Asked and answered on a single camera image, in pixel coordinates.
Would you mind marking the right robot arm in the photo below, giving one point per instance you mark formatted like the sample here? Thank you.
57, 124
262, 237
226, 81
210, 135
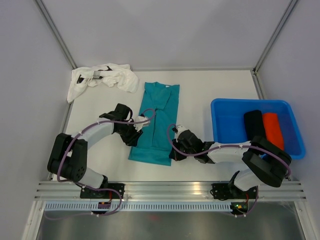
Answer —
265, 162

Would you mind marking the aluminium mounting rail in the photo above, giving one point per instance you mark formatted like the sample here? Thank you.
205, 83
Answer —
168, 191

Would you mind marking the rolled orange t-shirt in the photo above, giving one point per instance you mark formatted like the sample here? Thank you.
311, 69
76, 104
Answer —
273, 130

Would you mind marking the white t-shirt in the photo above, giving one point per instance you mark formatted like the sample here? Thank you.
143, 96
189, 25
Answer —
109, 74

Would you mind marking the teal t-shirt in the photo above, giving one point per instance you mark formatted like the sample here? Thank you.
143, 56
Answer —
153, 146

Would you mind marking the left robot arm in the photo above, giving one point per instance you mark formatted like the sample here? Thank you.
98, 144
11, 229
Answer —
69, 156

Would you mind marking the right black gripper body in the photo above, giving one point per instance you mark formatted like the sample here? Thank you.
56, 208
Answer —
179, 146

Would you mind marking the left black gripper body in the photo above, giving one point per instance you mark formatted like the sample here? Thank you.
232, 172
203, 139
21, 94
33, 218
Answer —
128, 133

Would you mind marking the blue plastic bin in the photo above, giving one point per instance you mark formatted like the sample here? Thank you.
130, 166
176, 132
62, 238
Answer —
228, 122

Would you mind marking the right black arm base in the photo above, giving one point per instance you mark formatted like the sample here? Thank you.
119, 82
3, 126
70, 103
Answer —
226, 191

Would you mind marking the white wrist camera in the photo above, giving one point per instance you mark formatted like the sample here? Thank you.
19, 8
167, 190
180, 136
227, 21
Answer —
140, 122
180, 129

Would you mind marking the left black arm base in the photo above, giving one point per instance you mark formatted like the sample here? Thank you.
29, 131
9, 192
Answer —
104, 194

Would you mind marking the rolled black t-shirt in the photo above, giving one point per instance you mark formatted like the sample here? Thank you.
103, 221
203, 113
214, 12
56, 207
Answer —
253, 124

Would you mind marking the white slotted cable duct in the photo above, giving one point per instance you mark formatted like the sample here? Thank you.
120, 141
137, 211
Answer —
139, 206

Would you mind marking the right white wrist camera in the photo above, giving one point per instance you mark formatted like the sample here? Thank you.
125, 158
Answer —
180, 129

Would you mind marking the aluminium frame post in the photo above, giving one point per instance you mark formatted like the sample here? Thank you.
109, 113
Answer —
55, 32
275, 34

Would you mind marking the right aluminium frame post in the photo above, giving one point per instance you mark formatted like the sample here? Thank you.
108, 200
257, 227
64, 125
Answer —
275, 34

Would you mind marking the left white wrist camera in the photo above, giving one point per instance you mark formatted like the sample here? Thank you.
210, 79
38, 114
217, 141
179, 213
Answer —
140, 122

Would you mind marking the left aluminium frame post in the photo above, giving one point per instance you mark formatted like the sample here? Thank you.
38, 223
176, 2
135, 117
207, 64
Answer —
55, 32

